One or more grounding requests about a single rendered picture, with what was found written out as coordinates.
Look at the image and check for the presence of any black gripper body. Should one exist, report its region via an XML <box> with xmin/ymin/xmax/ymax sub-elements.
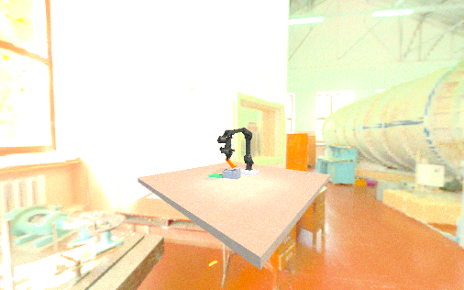
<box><xmin>221</xmin><ymin>143</ymin><xmax>235</xmax><ymax>153</ymax></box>

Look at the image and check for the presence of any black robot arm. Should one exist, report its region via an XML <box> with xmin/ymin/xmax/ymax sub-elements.
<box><xmin>217</xmin><ymin>128</ymin><xmax>254</xmax><ymax>171</ymax></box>

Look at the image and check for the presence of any orange l-shaped part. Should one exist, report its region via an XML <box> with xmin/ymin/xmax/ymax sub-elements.
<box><xmin>227</xmin><ymin>159</ymin><xmax>237</xmax><ymax>168</ymax></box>

